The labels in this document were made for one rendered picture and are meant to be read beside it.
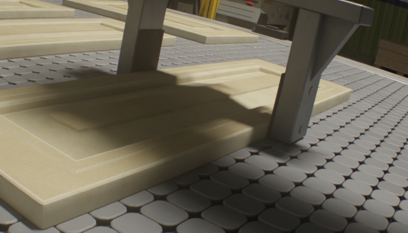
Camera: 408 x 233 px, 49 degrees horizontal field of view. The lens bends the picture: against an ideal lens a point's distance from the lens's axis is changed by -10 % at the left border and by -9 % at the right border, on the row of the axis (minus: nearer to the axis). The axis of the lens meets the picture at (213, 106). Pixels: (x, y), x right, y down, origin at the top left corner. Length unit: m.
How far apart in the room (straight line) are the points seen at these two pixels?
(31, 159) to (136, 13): 0.32
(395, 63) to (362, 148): 8.36
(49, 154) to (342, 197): 0.24
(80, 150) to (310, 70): 0.25
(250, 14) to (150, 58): 1.53
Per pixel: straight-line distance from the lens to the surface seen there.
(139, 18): 0.60
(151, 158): 0.35
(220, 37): 1.11
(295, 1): 0.49
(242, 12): 2.15
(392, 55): 8.94
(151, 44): 0.62
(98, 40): 0.79
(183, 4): 8.85
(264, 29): 1.51
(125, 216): 0.31
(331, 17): 0.50
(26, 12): 1.06
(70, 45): 0.75
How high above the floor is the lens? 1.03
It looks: 15 degrees down
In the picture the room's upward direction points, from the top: 12 degrees clockwise
